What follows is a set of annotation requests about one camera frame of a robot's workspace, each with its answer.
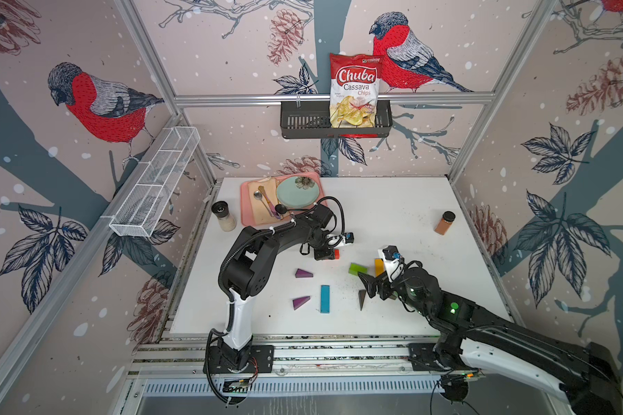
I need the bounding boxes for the green rectangular block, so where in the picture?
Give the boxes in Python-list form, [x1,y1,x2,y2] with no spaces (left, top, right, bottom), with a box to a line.
[349,263,369,276]

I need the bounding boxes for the purple triangle block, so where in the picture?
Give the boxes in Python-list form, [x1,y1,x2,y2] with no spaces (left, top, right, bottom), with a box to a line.
[292,296,311,311]
[295,268,313,278]

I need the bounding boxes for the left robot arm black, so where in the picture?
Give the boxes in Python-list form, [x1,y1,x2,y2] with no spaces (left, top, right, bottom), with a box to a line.
[208,202,355,372]

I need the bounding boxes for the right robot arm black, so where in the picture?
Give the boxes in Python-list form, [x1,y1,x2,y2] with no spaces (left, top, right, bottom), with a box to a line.
[358,261,623,414]

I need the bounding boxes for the brown triangle block left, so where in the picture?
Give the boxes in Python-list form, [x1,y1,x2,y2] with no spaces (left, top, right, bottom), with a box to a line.
[358,290,367,311]

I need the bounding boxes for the orange long block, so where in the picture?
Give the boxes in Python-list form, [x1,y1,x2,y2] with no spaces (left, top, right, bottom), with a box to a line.
[375,259,385,277]

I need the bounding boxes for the teal long block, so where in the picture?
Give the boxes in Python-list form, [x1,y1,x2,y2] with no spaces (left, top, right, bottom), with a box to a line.
[320,285,331,314]

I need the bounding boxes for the black ladle spoon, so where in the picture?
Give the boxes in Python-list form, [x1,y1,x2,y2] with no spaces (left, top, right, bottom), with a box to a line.
[275,204,290,216]

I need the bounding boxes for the light green plate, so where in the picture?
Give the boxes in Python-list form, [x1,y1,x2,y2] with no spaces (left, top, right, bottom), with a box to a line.
[277,176,320,209]

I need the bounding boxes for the beige napkin on tray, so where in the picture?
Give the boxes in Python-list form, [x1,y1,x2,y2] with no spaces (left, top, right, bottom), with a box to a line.
[247,177,281,225]

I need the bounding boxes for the pink tray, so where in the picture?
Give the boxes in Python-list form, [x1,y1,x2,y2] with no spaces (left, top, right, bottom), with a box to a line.
[240,172,325,227]

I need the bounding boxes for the brown spice jar black lid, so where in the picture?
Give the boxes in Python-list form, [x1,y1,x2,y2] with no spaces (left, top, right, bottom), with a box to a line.
[434,211,456,235]

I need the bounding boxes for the silver spoon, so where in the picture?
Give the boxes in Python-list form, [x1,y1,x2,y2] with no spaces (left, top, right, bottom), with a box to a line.
[253,190,276,217]

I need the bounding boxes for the white spice jar black lid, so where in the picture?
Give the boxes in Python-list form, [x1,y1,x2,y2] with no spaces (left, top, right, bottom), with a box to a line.
[211,201,236,232]

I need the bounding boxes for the Chuba cassava chips bag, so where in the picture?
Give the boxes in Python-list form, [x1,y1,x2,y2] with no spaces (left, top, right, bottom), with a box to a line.
[329,54,382,129]

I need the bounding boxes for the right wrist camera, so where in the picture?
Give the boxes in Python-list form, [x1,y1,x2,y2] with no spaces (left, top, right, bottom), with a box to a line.
[379,246,405,282]

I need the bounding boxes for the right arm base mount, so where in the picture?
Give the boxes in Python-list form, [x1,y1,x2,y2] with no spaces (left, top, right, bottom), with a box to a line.
[408,342,446,372]

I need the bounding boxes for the black wall basket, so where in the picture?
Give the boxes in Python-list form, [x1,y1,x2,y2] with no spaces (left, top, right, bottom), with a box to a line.
[280,100,393,139]

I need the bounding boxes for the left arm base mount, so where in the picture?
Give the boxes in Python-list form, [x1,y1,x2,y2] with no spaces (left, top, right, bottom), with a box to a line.
[202,345,274,375]

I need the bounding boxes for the white wire mesh shelf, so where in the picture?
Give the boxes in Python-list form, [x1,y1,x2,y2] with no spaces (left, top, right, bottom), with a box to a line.
[109,126,200,238]

